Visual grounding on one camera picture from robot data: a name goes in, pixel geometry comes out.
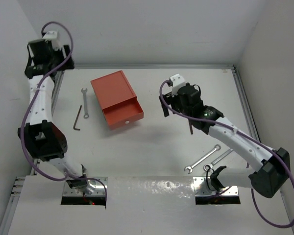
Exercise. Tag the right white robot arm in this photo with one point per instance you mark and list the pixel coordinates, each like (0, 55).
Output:
(269, 168)

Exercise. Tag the silver ratchet wrench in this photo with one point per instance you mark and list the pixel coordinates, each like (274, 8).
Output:
(210, 166)

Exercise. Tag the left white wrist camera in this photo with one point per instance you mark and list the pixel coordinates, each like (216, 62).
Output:
(53, 37)

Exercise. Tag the metal base plate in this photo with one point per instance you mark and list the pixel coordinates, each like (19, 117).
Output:
(201, 189)
(98, 186)

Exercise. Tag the orange drawer cabinet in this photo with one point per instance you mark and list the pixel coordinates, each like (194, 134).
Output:
(112, 89)

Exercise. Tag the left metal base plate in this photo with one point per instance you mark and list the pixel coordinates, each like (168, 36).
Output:
(98, 186)

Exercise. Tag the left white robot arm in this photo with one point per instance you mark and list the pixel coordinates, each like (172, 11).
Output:
(40, 138)

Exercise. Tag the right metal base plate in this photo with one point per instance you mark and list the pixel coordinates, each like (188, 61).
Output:
(201, 189)

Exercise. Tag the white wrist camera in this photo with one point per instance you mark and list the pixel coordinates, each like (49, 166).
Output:
(176, 82)
(53, 37)

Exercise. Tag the orange top drawer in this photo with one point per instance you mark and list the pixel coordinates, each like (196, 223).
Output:
(123, 113)

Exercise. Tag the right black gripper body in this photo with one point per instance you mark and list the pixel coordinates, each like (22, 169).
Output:
(176, 105)

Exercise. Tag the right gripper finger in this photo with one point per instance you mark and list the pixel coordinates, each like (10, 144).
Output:
(168, 94)
(164, 105)

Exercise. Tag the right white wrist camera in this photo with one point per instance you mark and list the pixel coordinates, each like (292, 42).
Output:
(176, 82)

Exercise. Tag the silver open-end wrench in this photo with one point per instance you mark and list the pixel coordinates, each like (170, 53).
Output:
(190, 168)

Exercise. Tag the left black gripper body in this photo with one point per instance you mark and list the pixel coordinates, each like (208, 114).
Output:
(58, 56)

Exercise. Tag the white front cover board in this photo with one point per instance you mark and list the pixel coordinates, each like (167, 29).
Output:
(142, 206)

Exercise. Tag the dark hex key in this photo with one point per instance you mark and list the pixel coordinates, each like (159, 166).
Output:
(76, 119)
(191, 128)

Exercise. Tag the aluminium table frame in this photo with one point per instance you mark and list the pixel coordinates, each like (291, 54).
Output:
(155, 146)

